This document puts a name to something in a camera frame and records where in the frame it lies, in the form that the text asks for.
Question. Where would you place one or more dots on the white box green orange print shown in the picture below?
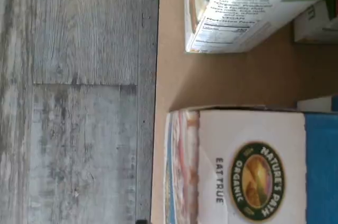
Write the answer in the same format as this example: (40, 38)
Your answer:
(314, 23)

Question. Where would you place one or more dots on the green white Apple Cinnamon box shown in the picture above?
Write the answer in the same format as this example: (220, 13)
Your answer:
(237, 10)

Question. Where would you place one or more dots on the plain white box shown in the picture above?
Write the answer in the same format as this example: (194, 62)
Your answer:
(314, 105)

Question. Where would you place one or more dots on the blue white Flax Plus box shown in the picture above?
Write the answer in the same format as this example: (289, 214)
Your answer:
(251, 134)

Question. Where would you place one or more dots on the tan shelf board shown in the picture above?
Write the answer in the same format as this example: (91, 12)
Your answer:
(224, 76)

